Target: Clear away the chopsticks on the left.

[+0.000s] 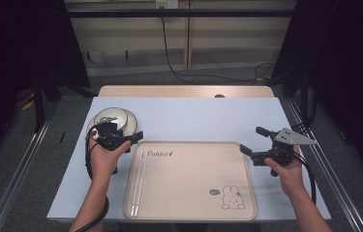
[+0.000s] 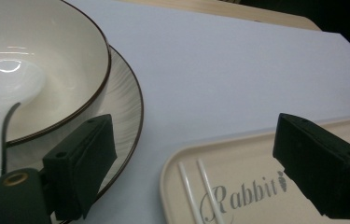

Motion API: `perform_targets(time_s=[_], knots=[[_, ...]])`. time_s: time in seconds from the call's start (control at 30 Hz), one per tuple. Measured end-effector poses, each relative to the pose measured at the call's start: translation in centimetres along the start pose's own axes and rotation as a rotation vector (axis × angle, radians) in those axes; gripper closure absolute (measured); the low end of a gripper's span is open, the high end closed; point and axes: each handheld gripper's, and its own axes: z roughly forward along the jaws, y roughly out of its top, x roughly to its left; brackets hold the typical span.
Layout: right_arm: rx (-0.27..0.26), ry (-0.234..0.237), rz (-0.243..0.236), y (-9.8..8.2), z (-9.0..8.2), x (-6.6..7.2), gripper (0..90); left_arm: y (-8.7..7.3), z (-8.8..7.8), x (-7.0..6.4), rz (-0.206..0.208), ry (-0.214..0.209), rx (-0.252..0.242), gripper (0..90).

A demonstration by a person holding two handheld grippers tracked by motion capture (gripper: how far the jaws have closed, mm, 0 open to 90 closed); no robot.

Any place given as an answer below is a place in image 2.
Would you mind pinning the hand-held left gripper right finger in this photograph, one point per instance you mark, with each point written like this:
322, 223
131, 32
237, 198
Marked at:
322, 168

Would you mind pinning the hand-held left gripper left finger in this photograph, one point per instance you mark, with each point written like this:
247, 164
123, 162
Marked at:
79, 168

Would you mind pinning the beige tray with rabbit print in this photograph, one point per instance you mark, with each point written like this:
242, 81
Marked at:
244, 161

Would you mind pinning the white plate with dark rim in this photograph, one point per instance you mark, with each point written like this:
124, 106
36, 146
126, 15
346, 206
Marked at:
126, 102

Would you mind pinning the white bowl with dark rim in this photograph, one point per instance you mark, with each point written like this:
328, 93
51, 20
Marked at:
63, 62

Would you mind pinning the white chopstick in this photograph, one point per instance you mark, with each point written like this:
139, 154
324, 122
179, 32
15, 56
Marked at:
188, 189
208, 186

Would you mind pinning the white ceramic spoon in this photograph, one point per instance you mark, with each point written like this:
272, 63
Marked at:
4, 84

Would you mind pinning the pale blue table board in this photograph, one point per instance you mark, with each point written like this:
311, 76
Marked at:
210, 71

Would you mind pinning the wooden table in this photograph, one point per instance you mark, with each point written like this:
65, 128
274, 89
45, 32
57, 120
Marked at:
241, 11

